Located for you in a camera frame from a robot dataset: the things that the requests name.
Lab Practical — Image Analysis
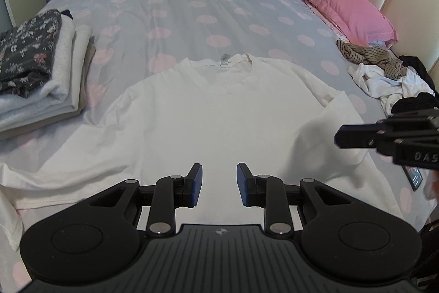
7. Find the bed with polka dot sheet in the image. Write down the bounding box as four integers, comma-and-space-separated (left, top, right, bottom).
0, 0, 429, 280

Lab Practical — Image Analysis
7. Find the black and grey garment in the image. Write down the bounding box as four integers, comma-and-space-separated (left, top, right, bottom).
391, 92, 438, 115

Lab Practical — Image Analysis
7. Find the white T-shirt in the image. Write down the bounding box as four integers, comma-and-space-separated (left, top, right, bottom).
0, 53, 405, 228

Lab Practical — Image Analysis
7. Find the white cloth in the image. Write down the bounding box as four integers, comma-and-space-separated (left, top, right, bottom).
0, 188, 24, 252

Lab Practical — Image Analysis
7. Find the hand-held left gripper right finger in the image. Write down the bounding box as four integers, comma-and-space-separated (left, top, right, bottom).
237, 163, 359, 236

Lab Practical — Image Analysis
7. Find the smartphone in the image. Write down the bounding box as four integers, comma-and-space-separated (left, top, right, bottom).
401, 164, 423, 192

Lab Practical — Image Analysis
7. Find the white crumpled garment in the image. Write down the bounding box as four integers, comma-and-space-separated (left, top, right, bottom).
348, 62, 435, 117

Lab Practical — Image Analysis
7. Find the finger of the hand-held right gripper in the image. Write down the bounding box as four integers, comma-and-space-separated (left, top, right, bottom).
334, 109, 439, 149

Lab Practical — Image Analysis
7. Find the pink pillow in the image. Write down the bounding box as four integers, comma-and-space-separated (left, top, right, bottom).
272, 0, 399, 46

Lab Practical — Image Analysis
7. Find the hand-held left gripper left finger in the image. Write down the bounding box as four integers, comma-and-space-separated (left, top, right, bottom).
80, 163, 203, 236

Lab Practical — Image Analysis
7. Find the white folded garment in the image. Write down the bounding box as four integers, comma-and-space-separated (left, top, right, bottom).
0, 16, 93, 132

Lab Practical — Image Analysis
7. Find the dark floral folded garment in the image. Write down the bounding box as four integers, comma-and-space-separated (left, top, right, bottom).
0, 9, 63, 98

